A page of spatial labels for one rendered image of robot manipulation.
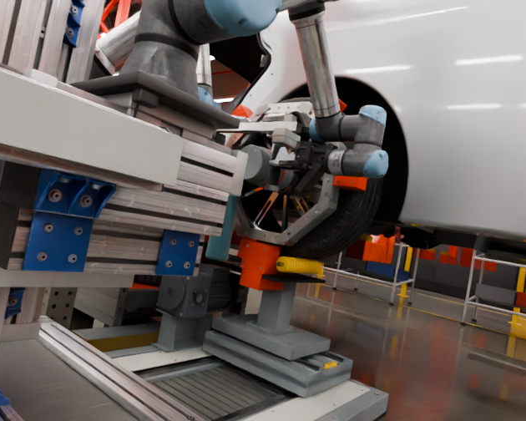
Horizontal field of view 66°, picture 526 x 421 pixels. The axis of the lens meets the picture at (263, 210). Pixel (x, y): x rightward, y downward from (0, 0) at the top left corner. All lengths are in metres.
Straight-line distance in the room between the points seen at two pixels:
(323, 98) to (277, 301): 0.86
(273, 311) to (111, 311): 0.66
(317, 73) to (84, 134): 0.77
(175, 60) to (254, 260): 0.96
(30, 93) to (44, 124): 0.03
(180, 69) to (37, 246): 0.36
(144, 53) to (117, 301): 1.22
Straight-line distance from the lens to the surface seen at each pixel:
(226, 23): 0.69
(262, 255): 1.52
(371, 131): 1.13
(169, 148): 0.57
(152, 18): 0.79
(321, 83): 1.16
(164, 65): 0.74
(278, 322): 1.69
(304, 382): 1.49
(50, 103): 0.49
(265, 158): 1.43
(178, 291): 1.61
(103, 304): 1.87
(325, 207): 1.41
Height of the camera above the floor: 0.63
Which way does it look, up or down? 3 degrees up
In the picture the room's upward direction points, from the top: 10 degrees clockwise
